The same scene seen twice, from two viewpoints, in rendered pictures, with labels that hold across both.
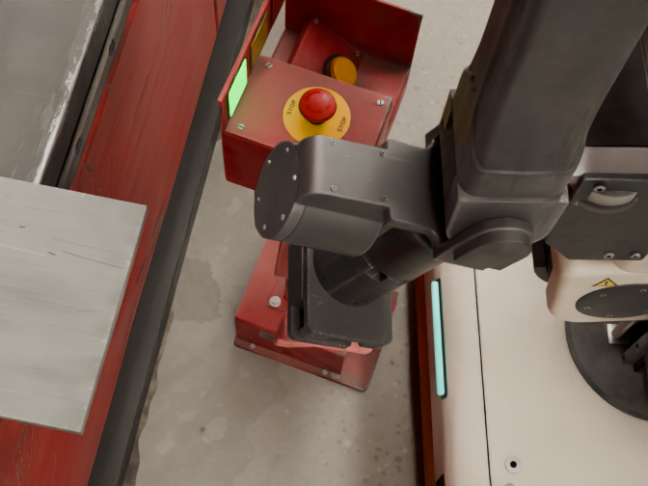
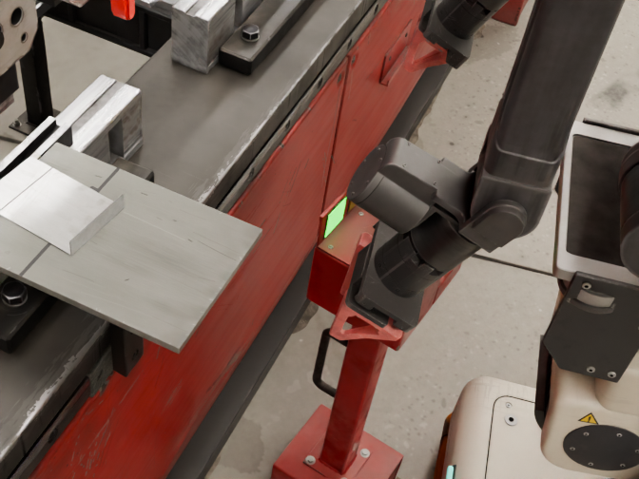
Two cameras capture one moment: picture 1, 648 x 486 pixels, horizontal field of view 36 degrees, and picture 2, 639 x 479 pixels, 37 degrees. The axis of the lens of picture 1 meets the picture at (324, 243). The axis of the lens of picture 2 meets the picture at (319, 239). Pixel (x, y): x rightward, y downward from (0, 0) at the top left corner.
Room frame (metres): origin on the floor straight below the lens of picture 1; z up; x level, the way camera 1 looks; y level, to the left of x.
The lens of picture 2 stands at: (-0.35, -0.07, 1.76)
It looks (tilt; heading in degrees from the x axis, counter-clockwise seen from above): 48 degrees down; 12
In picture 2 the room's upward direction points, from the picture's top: 10 degrees clockwise
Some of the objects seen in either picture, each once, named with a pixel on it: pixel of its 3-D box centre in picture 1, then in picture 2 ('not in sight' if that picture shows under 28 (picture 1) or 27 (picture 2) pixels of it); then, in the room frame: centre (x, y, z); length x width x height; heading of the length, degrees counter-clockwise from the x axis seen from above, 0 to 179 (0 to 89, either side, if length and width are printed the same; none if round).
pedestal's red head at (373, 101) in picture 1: (321, 93); (395, 244); (0.59, 0.02, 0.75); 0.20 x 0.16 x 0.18; 167
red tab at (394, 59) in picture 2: not in sight; (399, 52); (1.26, 0.18, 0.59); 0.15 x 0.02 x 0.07; 175
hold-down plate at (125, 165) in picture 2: not in sight; (68, 247); (0.28, 0.36, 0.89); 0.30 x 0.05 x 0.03; 175
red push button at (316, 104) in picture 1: (317, 110); not in sight; (0.54, 0.02, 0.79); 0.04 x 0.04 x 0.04
